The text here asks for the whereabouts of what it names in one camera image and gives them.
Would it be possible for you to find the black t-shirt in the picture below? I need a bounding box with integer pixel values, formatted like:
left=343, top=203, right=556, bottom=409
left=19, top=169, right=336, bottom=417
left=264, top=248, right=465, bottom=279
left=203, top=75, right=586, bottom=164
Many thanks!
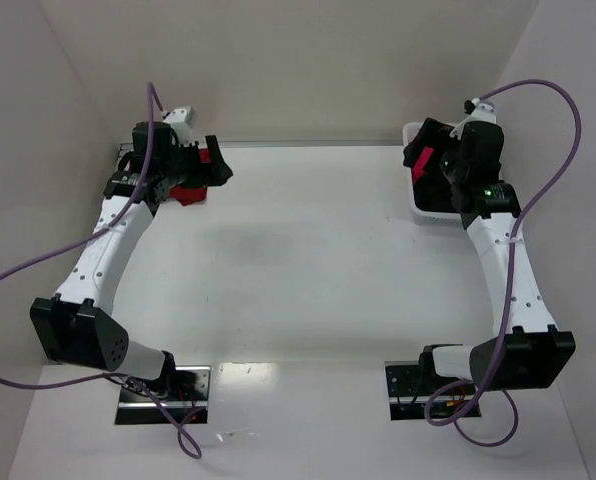
left=413, top=174, right=456, bottom=214

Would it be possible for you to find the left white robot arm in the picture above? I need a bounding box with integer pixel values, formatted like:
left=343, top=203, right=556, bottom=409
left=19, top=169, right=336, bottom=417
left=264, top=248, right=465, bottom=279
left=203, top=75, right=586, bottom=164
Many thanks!
left=30, top=122, right=233, bottom=398

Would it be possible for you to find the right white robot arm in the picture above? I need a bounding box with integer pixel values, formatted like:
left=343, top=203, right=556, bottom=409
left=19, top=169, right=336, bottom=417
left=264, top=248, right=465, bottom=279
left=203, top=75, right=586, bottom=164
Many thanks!
left=403, top=118, right=576, bottom=391

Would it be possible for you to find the white plastic basket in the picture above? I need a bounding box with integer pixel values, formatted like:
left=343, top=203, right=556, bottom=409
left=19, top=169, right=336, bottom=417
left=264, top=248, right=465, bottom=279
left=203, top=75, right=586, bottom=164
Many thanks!
left=402, top=122, right=461, bottom=226

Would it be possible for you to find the pink t-shirt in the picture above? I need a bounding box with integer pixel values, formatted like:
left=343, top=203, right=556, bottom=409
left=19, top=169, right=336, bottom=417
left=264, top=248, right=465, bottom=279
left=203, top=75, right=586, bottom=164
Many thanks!
left=411, top=147, right=434, bottom=184

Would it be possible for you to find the folded red t-shirt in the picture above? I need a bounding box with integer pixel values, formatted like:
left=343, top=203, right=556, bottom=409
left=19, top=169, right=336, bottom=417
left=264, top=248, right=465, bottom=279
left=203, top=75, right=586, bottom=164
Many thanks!
left=169, top=148, right=210, bottom=206

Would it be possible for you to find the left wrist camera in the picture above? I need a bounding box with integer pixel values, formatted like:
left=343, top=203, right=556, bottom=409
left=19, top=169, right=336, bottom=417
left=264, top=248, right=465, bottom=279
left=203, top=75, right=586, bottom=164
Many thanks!
left=163, top=106, right=196, bottom=132

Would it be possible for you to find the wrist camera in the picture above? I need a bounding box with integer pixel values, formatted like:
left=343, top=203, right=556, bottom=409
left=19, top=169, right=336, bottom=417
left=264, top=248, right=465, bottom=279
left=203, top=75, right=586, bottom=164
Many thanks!
left=163, top=106, right=196, bottom=132
left=449, top=98, right=497, bottom=140

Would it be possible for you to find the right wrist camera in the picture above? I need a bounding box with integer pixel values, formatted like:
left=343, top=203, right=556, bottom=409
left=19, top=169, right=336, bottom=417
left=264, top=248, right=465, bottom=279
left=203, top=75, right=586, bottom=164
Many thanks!
left=449, top=98, right=497, bottom=140

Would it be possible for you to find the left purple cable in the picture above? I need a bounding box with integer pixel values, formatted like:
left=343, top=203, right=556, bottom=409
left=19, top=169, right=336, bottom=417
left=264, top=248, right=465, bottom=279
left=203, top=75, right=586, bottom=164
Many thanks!
left=0, top=82, right=203, bottom=460

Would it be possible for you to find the purple cable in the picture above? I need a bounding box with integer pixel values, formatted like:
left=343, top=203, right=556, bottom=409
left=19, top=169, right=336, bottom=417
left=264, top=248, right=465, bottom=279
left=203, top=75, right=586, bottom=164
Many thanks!
left=425, top=78, right=581, bottom=446
left=0, top=82, right=203, bottom=460

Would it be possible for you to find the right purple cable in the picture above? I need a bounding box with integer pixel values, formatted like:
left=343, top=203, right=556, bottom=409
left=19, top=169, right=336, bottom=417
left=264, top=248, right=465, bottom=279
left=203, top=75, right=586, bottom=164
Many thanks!
left=425, top=78, right=581, bottom=446

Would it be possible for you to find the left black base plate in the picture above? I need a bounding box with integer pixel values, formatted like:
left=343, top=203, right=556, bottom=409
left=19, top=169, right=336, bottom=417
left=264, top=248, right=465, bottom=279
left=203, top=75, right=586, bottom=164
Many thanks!
left=114, top=366, right=212, bottom=426

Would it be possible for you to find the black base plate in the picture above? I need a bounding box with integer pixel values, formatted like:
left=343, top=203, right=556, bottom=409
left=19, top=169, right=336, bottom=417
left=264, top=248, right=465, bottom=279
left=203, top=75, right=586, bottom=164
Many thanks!
left=385, top=361, right=475, bottom=421
left=114, top=366, right=212, bottom=426

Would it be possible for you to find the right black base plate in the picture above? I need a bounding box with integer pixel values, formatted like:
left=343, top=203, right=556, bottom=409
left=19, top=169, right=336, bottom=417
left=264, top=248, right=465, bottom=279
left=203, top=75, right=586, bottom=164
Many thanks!
left=385, top=361, right=475, bottom=421

